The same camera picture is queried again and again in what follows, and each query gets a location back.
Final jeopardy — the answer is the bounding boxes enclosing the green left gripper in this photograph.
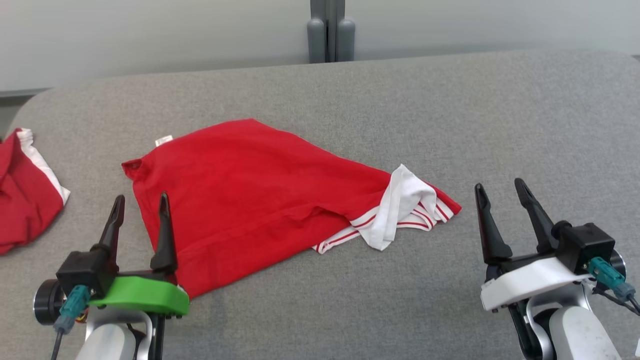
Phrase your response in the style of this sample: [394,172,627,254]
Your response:
[90,192,190,317]

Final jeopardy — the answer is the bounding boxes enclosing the red shorts with white trim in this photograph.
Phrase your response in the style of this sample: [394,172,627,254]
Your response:
[0,127,71,256]

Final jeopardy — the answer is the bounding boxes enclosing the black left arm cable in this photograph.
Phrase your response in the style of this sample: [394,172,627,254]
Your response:
[50,285,92,360]

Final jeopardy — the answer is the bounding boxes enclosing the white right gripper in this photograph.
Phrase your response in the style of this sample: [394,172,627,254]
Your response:
[474,178,596,314]

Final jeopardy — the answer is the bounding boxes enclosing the dark grey upright column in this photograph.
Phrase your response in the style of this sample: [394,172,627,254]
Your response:
[310,0,346,63]

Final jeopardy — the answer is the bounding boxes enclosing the red basketball jersey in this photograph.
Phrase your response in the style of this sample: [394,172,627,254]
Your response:
[121,118,462,300]

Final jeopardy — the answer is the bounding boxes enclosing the grey rounded tube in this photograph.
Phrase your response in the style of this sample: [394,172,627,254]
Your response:
[336,19,356,63]
[306,17,328,64]

